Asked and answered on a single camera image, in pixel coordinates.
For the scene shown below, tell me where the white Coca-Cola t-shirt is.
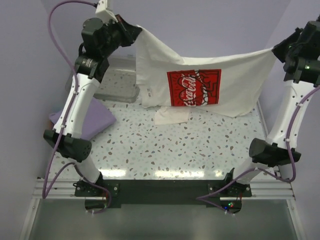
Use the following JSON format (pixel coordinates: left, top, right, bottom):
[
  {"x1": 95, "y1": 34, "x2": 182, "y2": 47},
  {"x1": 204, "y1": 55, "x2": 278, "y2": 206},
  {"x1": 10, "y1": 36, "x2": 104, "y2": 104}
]
[{"x1": 135, "y1": 29, "x2": 276, "y2": 118}]

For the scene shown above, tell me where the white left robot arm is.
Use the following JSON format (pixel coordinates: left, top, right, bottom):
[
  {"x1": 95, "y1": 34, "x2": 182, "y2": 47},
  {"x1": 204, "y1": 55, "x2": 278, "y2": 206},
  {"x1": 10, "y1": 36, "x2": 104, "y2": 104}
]
[{"x1": 43, "y1": 0, "x2": 142, "y2": 183}]

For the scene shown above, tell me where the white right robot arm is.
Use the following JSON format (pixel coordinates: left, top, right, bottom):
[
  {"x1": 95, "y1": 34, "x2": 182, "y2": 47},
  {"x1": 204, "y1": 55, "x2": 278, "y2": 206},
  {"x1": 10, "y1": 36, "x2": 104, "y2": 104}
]
[{"x1": 224, "y1": 19, "x2": 320, "y2": 187}]

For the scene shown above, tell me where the clear plastic storage bin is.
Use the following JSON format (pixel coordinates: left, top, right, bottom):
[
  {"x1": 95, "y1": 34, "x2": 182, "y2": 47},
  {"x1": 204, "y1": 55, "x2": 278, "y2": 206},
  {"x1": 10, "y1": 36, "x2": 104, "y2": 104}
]
[{"x1": 93, "y1": 56, "x2": 140, "y2": 104}]

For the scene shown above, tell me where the folded purple t-shirt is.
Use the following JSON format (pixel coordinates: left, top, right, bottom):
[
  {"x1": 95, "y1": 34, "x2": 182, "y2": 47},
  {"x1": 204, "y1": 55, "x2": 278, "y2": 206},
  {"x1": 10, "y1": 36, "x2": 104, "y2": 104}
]
[{"x1": 63, "y1": 97, "x2": 116, "y2": 140}]

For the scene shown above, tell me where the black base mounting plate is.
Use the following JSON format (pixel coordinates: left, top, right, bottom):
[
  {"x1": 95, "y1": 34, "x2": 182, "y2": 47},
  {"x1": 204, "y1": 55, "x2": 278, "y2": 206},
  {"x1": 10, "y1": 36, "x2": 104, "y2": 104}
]
[{"x1": 73, "y1": 179, "x2": 252, "y2": 213}]

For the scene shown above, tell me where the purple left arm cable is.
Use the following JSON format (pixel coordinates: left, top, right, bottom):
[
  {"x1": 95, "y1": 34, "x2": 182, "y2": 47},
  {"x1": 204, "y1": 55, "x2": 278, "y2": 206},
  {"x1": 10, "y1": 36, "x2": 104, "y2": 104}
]
[{"x1": 41, "y1": 0, "x2": 111, "y2": 213}]

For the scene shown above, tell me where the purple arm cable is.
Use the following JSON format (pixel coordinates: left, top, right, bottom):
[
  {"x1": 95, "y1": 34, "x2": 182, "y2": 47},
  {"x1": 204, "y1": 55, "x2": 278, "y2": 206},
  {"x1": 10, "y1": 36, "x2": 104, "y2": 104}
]
[
  {"x1": 195, "y1": 84, "x2": 320, "y2": 208},
  {"x1": 41, "y1": 0, "x2": 111, "y2": 213}
]

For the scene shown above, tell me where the aluminium front rail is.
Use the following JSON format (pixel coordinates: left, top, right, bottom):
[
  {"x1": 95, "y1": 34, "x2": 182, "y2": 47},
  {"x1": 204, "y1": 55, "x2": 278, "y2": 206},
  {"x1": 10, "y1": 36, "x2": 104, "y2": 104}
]
[{"x1": 31, "y1": 176, "x2": 297, "y2": 201}]

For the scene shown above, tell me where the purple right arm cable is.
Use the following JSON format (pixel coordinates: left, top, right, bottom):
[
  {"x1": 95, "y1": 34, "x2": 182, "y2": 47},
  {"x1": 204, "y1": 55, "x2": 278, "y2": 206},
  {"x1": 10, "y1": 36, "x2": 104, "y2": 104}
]
[{"x1": 195, "y1": 84, "x2": 320, "y2": 208}]

